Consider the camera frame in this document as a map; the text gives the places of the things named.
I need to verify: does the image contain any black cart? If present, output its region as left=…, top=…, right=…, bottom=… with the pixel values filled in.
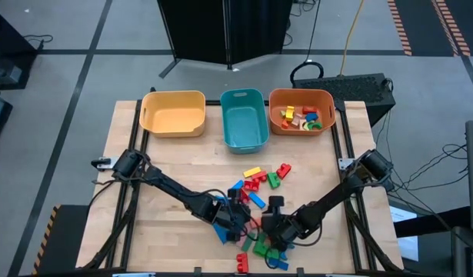
left=0, top=6, right=40, bottom=92

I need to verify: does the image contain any black looped cable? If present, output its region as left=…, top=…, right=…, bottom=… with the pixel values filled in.
left=288, top=0, right=325, bottom=88

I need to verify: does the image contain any black desk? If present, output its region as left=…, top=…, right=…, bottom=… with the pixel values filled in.
left=392, top=205, right=473, bottom=277

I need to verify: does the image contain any black floor cable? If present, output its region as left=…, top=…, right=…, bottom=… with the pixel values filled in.
left=22, top=33, right=55, bottom=52

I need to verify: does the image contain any yellow wooden plank block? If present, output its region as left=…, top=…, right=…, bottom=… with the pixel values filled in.
left=242, top=165, right=262, bottom=179

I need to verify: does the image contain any orange plastic bin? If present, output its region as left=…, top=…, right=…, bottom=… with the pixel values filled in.
left=268, top=88, right=336, bottom=137

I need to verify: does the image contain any teal plastic bin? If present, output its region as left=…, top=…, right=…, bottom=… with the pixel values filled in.
left=219, top=88, right=271, bottom=155

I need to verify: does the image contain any green wooden plank block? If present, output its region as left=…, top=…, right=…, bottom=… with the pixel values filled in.
left=241, top=232, right=257, bottom=253

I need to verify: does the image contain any green plastic stud block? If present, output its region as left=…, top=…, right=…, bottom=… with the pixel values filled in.
left=266, top=172, right=282, bottom=190
left=252, top=232, right=280, bottom=259

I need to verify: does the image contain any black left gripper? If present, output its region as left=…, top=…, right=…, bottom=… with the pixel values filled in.
left=209, top=187, right=253, bottom=244

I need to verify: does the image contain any yellow cable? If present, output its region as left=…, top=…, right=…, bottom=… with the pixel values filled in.
left=338, top=0, right=366, bottom=77

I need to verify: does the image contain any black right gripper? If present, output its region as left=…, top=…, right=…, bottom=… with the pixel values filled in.
left=261, top=195, right=305, bottom=255

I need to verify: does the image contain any black hazard-striped floor mat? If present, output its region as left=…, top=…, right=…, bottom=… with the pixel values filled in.
left=31, top=204, right=92, bottom=276

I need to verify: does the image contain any yellow plastic bin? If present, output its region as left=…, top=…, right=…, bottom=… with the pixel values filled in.
left=138, top=89, right=207, bottom=139

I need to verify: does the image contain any white paper sheet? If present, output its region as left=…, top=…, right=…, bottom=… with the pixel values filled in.
left=388, top=205, right=420, bottom=263

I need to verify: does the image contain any black metal table frame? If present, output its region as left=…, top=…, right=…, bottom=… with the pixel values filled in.
left=76, top=98, right=405, bottom=277

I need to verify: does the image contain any black perforated computer case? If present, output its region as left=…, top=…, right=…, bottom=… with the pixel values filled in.
left=291, top=72, right=397, bottom=128

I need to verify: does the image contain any black folding partition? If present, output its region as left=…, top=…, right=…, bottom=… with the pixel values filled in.
left=156, top=0, right=294, bottom=80

